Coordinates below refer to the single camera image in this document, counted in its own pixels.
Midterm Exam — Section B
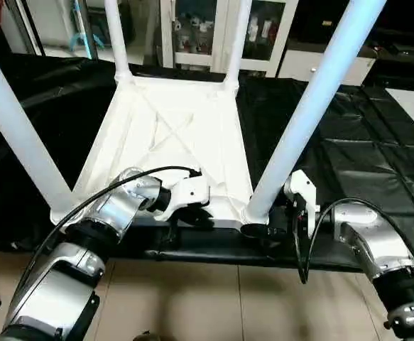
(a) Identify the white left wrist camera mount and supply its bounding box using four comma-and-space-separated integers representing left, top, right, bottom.
157, 174, 212, 222

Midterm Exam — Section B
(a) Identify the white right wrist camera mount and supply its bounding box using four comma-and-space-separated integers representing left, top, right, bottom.
283, 169, 320, 235

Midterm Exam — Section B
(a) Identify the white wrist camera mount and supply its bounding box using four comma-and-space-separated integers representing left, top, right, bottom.
157, 174, 212, 222
283, 169, 320, 235

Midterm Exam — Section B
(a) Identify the white plastic table leg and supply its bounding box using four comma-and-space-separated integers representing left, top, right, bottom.
224, 0, 253, 90
104, 0, 135, 85
244, 0, 388, 224
0, 32, 74, 214

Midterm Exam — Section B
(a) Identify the teal floor stand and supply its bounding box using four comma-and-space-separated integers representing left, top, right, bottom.
70, 32, 107, 58

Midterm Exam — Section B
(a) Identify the white glass door cabinet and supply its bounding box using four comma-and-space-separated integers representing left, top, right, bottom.
160, 0, 300, 77

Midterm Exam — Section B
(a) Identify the white plastic table top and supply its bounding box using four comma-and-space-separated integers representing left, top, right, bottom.
49, 71, 271, 232

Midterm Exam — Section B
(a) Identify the black plastic mat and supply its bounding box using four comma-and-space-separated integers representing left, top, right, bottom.
0, 53, 414, 274

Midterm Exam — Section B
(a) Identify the white drawer unit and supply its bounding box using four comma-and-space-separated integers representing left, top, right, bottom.
278, 48, 376, 86

